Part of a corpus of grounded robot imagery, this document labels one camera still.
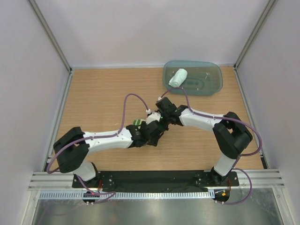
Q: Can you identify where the aluminium frame post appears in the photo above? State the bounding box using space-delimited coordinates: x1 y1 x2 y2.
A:
27 0 72 74
233 0 278 71

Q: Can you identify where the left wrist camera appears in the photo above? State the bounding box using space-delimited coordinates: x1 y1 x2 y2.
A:
140 112 164 136

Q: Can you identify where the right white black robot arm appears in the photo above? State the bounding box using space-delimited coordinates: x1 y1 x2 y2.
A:
157 105 253 186

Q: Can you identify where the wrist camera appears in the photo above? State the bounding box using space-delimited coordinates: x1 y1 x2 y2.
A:
140 112 164 136
156 97 177 116

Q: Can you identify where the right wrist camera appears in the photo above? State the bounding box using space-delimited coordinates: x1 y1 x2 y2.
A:
156 97 177 116

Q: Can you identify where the left aluminium frame post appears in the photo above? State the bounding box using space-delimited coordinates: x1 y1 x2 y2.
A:
27 0 72 74

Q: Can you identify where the green patterned towel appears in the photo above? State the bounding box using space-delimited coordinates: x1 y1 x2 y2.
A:
133 119 145 126

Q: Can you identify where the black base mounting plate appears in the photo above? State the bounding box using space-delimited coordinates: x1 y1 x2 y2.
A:
86 170 239 188

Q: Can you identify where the aluminium front rail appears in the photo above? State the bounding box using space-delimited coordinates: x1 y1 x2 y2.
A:
28 169 285 191

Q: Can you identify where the white slotted cable duct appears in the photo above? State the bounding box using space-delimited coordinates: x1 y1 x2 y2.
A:
39 190 215 200

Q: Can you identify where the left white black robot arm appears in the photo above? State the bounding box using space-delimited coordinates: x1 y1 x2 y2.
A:
52 121 165 188

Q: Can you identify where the light mint green towel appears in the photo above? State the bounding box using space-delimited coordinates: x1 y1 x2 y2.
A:
168 68 188 88

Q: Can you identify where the right aluminium frame post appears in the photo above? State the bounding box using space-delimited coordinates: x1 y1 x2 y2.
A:
233 0 278 71

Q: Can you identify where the teal transparent plastic basin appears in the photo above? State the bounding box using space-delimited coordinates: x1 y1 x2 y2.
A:
162 60 223 96

